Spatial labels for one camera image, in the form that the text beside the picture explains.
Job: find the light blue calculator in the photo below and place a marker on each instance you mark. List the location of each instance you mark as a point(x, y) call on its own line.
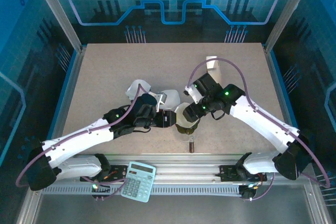
point(137, 182)

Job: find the dark green coffee dripper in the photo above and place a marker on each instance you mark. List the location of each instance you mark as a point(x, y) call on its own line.
point(186, 130)

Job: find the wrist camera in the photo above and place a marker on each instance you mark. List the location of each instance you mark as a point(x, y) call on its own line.
point(193, 94)
point(162, 99)

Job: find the aluminium mounting rail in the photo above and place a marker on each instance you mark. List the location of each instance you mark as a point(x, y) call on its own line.
point(189, 171)

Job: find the white paper coffee filter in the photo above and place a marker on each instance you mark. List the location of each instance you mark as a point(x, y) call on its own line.
point(145, 87)
point(173, 98)
point(179, 115)

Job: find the aluminium frame post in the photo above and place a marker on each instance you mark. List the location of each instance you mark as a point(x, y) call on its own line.
point(288, 11)
point(58, 11)

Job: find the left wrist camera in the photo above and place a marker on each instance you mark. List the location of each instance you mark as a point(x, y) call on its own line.
point(162, 99)

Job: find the white orange filter box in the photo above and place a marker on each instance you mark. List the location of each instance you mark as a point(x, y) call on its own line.
point(215, 70)

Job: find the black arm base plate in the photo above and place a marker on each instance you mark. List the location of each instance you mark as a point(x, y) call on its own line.
point(119, 171)
point(228, 172)

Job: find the grey metal front panel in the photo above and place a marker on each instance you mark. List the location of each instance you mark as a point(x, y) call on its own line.
point(210, 208)

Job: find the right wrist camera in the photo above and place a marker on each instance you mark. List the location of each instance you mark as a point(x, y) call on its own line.
point(193, 94)

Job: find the blue table edge strip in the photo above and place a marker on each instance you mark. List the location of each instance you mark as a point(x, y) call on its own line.
point(286, 95)
point(62, 95)

